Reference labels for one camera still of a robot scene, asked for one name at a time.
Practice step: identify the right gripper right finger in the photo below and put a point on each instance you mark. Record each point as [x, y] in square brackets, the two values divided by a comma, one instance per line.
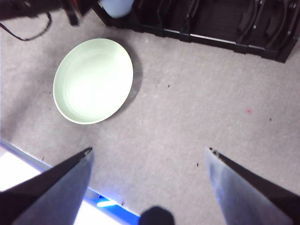
[246, 199]

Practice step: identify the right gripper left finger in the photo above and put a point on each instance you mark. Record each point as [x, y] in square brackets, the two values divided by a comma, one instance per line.
[47, 199]

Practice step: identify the pale green round plate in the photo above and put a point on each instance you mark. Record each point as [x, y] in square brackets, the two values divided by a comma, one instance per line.
[93, 82]

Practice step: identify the blue round plate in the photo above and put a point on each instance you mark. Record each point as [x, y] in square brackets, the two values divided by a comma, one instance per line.
[117, 8]

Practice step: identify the black plastic plate rack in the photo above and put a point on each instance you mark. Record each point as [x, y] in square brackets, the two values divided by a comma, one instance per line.
[211, 18]

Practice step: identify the metal table edge strip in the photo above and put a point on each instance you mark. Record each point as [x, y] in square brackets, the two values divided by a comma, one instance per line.
[124, 212]

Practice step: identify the black rounded camera housing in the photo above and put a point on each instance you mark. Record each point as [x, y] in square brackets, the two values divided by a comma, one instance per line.
[157, 216]

